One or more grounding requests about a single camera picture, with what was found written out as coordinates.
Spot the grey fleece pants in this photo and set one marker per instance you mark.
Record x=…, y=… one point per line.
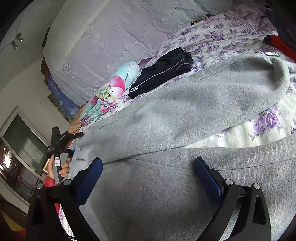
x=148, y=189

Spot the orange brown cushion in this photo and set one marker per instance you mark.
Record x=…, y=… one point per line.
x=77, y=124

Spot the lilac lace covered pillows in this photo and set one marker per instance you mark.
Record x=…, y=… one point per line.
x=89, y=40

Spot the purple floral bed sheet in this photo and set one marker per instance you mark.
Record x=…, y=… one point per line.
x=216, y=39

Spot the blue patterned fabric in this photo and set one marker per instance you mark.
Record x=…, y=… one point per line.
x=65, y=106

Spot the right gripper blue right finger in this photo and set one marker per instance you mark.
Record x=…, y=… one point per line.
x=253, y=221

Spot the blue denim jeans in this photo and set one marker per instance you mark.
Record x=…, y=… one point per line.
x=283, y=31

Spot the folded dark navy pants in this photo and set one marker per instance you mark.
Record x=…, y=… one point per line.
x=167, y=67

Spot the window with white frame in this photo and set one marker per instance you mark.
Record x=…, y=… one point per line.
x=23, y=155

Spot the red sleeve forearm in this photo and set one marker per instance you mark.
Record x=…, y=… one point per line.
x=49, y=183

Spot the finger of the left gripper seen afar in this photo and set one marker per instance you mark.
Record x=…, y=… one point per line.
x=70, y=152

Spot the folded colourful floral quilt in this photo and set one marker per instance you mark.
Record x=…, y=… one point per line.
x=107, y=95

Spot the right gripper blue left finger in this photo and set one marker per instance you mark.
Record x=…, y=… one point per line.
x=43, y=222

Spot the red garment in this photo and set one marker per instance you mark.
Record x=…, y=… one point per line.
x=279, y=44

